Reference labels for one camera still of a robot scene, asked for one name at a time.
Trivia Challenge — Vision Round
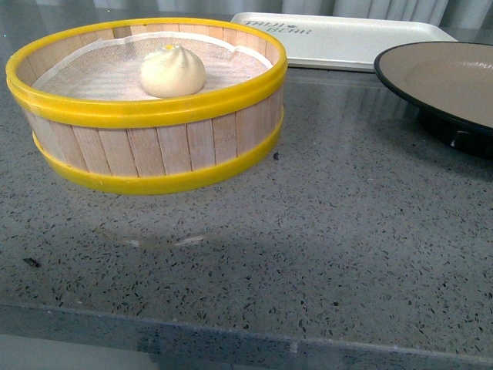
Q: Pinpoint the white steamed bun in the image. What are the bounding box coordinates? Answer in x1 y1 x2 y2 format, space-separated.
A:
139 45 206 99

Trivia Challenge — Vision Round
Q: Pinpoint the brown plate with black rim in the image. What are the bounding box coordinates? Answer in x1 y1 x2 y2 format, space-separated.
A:
374 42 492 160

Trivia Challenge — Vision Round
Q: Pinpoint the cream rectangular serving tray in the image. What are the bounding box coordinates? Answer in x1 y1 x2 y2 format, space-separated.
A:
231 12 455 72

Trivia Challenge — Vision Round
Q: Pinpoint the yellow rimmed wooden steamer basket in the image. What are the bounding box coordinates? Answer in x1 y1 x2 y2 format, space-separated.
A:
5 18 287 195

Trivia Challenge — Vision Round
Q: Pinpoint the white mesh steamer liner cloth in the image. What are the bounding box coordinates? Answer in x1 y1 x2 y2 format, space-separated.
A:
33 32 273 101

